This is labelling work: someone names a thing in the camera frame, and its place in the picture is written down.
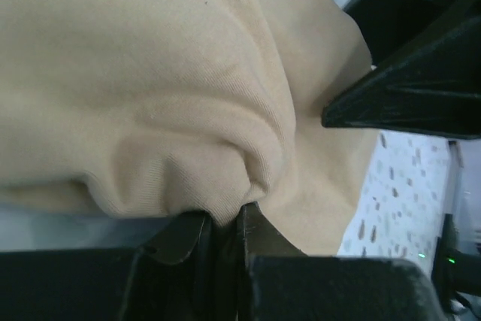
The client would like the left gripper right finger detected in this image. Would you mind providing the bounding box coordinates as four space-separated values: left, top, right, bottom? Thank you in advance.
236 204 447 321

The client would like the beige t shirt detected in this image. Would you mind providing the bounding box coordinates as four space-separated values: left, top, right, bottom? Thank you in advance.
1 0 377 255

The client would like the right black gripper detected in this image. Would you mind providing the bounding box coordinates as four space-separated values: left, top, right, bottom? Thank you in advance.
321 0 480 140

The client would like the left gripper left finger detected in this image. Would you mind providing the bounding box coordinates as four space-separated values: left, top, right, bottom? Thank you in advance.
1 213 213 320

